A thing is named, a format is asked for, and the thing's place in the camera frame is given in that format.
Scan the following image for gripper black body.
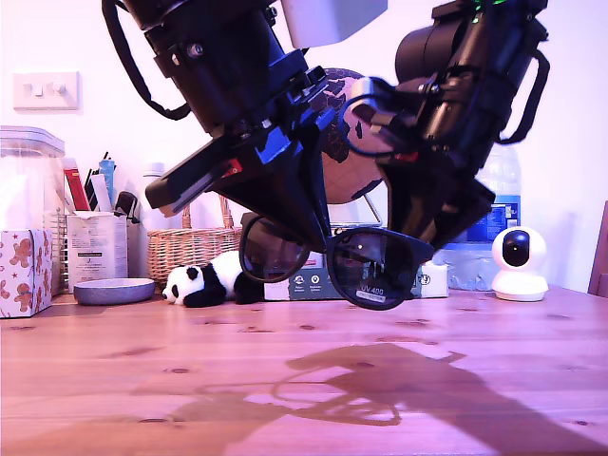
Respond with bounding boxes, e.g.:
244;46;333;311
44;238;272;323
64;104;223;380
144;21;333;218

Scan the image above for black sunglasses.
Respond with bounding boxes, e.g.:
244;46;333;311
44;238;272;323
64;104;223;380
238;213;436;313

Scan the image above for large clear water bottle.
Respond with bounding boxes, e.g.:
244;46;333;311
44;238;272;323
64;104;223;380
432;142;522;293

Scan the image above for cork globe on stand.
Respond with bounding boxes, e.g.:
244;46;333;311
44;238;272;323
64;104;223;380
318;67;398;232

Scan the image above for panda plush toy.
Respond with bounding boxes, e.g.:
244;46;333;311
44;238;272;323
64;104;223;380
161;250;266;310

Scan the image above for green and white cardboard tray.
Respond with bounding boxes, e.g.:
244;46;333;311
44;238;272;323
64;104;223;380
261;264;449;303

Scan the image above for white insulated bottle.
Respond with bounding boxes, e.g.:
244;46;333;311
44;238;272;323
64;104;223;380
139;162;167;281

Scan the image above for brown wooden chair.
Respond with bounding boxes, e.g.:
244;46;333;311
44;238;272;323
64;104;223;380
586;199;608;299

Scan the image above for blue tube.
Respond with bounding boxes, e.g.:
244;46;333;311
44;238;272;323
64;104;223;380
98;160;118;210

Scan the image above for white plastic stick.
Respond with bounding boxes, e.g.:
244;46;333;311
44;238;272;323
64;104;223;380
90;175;114;214

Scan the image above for black pen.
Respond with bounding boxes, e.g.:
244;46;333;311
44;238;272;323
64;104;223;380
83;152;111;214

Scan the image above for red and white tube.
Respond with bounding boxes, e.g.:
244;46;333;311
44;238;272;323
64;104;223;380
62;158;92;214

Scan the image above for white printed carton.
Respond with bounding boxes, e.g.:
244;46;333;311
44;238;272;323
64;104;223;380
66;212;130;295

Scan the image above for grey speckled shallow bowl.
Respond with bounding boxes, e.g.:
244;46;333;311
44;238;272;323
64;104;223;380
72;277;157;308

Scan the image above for clear plastic storage container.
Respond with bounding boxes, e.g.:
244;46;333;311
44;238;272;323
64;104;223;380
0;125;67;298

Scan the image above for gingerbread print tissue box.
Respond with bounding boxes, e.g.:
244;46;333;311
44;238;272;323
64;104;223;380
0;229;54;320

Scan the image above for arm thin camera cable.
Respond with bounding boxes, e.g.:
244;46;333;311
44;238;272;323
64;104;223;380
338;94;476;159

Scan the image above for arm thick black cable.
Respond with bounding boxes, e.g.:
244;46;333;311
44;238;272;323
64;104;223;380
493;46;552;145
101;0;191;121

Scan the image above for small white round camera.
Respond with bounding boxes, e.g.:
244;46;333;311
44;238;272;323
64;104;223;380
489;226;549;304

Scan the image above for arm pale camera box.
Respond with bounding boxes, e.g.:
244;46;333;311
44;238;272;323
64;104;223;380
349;77;396;132
279;0;389;49

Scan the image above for wicker basket with handle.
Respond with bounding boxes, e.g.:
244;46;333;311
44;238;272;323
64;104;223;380
145;192;248;287

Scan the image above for black glossy handle tool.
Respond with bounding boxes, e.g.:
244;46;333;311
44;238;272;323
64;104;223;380
113;191;142;226

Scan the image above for white wall light switch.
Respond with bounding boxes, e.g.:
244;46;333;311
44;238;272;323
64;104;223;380
12;71;81;114

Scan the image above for wire mesh pen holder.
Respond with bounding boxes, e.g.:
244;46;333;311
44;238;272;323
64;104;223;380
43;208;68;292

